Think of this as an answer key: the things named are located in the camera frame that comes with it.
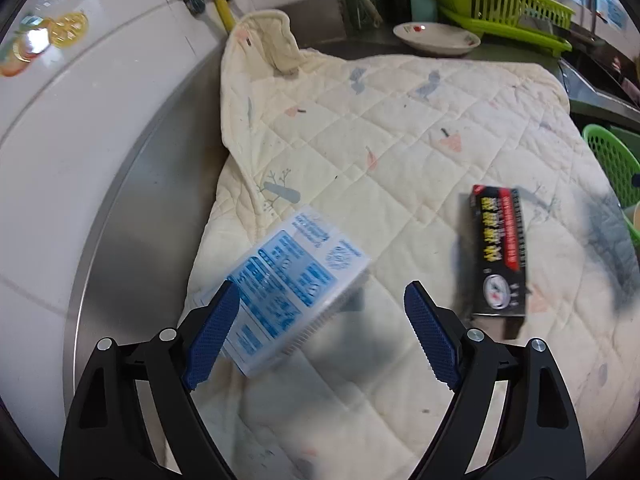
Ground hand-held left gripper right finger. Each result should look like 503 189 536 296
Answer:
404 281 587 480

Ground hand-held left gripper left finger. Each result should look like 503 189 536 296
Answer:
59 280 242 480

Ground blue and white carton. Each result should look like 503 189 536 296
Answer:
200 205 372 378

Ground black cardboard box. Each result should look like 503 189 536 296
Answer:
470 184 528 318

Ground green plastic basket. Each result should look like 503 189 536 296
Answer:
581 124 640 248

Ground cream quilted cloth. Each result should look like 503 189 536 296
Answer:
150 10 640 480

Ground white shallow bowl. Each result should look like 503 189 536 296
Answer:
392 22 482 57

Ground stainless steel sink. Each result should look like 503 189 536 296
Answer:
557 35 640 126

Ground green dish rack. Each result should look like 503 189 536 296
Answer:
425 0 576 53

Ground black utensil holder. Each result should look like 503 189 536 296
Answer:
382 0 413 23

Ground glass utensil jar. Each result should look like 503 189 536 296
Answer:
334 0 383 31

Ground metal faucet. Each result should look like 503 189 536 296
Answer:
582 0 601 36

